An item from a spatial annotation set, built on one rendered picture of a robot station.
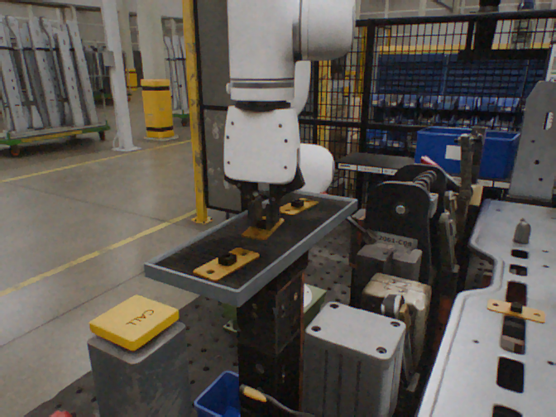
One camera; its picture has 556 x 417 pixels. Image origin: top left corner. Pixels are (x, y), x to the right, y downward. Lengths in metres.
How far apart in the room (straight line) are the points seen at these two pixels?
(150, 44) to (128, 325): 8.05
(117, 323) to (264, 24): 0.36
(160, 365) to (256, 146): 0.29
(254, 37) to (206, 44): 3.12
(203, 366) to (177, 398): 0.62
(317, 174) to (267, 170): 0.43
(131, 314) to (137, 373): 0.06
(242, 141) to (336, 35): 0.17
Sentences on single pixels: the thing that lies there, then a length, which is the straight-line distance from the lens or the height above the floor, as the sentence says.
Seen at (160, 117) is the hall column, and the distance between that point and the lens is 8.39.
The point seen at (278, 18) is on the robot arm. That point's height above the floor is 1.44.
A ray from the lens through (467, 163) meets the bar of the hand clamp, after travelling 1.20.
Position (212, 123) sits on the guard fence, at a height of 0.91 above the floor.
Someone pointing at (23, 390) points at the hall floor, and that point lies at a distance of 2.35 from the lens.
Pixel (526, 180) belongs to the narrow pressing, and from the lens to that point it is 1.50.
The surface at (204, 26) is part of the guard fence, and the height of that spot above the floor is 1.66.
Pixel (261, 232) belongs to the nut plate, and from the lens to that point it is 0.60.
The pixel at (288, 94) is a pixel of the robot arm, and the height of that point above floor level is 1.35.
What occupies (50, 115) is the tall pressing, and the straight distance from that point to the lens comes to 8.51.
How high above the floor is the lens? 1.39
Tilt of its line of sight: 20 degrees down
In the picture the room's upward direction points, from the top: straight up
